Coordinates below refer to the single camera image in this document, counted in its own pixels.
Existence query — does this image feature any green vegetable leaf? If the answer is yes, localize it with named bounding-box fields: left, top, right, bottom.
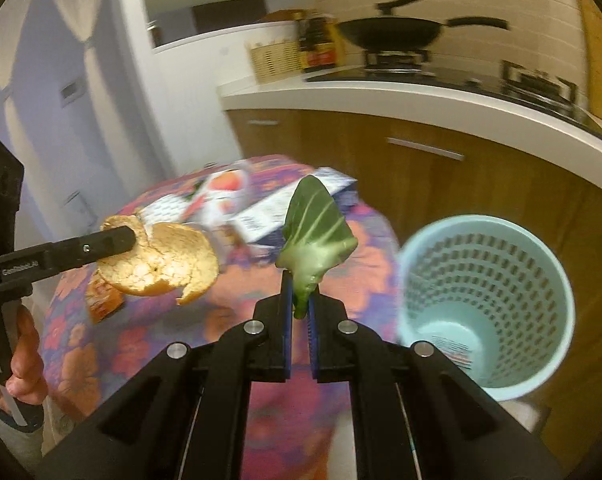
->
left=275, top=175, right=359, bottom=320

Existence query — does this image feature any white dotted packet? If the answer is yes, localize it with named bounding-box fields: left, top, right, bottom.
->
left=141, top=192, right=197, bottom=226

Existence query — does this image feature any wooden kitchen counter cabinet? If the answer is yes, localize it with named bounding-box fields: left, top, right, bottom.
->
left=217, top=77, right=602, bottom=431

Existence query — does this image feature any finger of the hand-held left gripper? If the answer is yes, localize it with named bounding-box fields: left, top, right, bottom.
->
left=44, top=225, right=137, bottom=281

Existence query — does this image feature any white pouch with red print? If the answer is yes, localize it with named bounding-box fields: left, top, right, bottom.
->
left=181, top=162, right=252, bottom=228

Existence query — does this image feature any black wok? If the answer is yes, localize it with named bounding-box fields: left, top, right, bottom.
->
left=333, top=15, right=509, bottom=53

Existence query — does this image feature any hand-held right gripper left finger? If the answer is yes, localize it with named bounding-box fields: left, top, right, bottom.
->
left=34, top=269, right=294, bottom=480

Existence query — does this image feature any long metal cabinet handle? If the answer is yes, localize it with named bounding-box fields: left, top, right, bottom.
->
left=387, top=136, right=466, bottom=162

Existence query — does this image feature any yellow plastic basket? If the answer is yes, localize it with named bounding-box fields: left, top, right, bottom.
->
left=246, top=40, right=304, bottom=85

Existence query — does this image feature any large dark sauce bottle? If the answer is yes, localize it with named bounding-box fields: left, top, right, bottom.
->
left=316, top=16, right=341, bottom=70

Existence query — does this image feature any orange snack packet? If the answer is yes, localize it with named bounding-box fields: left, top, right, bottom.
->
left=86, top=270, right=127, bottom=323

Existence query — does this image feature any slim dark sauce bottle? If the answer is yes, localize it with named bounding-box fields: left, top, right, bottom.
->
left=298, top=17, right=322, bottom=73

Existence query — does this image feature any black utensil handle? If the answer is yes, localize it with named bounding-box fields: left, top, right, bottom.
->
left=376, top=0, right=428, bottom=17

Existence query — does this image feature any light blue plastic wastebasket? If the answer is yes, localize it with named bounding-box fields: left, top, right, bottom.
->
left=396, top=215, right=576, bottom=402

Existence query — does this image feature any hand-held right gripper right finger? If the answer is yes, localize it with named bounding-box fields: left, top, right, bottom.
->
left=307, top=294, right=562, bottom=480

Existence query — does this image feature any white flat carton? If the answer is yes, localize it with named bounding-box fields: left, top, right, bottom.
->
left=233, top=167, right=359, bottom=243

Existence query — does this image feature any floral printed cloth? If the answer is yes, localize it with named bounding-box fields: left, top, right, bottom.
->
left=46, top=154, right=404, bottom=480

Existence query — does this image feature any black glass gas stove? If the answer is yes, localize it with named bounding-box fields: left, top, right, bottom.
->
left=303, top=50, right=602, bottom=143

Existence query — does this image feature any orange peel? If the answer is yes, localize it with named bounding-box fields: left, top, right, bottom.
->
left=97, top=214, right=220, bottom=306

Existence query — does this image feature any wooden tray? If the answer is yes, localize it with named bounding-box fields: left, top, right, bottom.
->
left=258, top=9, right=307, bottom=23

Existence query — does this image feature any person's left hand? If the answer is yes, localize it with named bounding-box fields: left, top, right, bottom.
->
left=0, top=305, right=49, bottom=406

